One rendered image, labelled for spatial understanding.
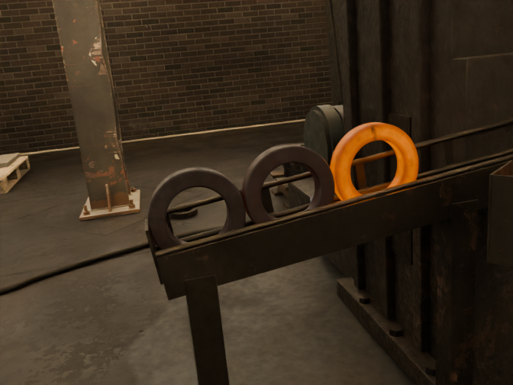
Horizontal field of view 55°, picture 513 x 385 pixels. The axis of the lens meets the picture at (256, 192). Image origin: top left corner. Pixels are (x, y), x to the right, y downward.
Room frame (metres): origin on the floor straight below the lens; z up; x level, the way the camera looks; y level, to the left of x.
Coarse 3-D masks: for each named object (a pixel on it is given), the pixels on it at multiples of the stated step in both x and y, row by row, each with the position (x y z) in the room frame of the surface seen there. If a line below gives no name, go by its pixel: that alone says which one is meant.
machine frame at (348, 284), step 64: (384, 0) 1.39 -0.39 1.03; (448, 0) 1.13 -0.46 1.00; (512, 0) 1.15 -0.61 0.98; (384, 64) 1.39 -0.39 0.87; (448, 64) 1.13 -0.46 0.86; (512, 64) 1.09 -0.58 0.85; (448, 128) 1.13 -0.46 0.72; (512, 128) 1.09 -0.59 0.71; (384, 256) 1.40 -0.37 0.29; (384, 320) 1.40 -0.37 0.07; (512, 320) 1.09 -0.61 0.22; (512, 384) 1.09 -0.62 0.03
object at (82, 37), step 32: (64, 0) 3.25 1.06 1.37; (96, 0) 3.57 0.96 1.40; (64, 32) 3.24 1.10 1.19; (96, 32) 3.27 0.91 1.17; (64, 64) 3.23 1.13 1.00; (96, 64) 3.26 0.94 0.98; (96, 96) 3.26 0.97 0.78; (96, 128) 3.26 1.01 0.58; (96, 160) 3.25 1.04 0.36; (96, 192) 3.24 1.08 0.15; (128, 192) 3.57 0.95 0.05
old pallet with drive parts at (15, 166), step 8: (16, 160) 5.04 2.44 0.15; (24, 160) 5.19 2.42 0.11; (0, 168) 4.65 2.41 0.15; (8, 168) 4.60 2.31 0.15; (16, 168) 4.71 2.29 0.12; (24, 168) 5.19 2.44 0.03; (0, 176) 4.21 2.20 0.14; (8, 176) 4.66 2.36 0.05; (16, 176) 4.68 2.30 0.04; (0, 184) 4.17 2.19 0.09; (8, 184) 4.45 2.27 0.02; (0, 192) 4.16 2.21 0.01
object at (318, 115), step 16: (320, 112) 2.26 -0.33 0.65; (336, 112) 2.22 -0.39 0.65; (304, 128) 2.45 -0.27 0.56; (320, 128) 2.22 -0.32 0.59; (336, 128) 2.15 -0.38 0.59; (304, 144) 2.47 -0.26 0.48; (320, 144) 2.23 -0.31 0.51; (336, 144) 2.13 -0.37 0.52; (304, 192) 2.39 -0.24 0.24; (336, 256) 1.97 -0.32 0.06
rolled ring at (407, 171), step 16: (368, 128) 0.94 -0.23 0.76; (384, 128) 0.95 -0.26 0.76; (352, 144) 0.93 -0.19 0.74; (400, 144) 0.95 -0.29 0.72; (336, 160) 0.93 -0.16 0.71; (352, 160) 0.93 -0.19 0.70; (400, 160) 0.97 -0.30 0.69; (416, 160) 0.96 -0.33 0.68; (336, 176) 0.92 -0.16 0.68; (400, 176) 0.96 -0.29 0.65; (416, 176) 0.96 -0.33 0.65; (336, 192) 0.95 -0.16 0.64; (352, 192) 0.93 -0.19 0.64
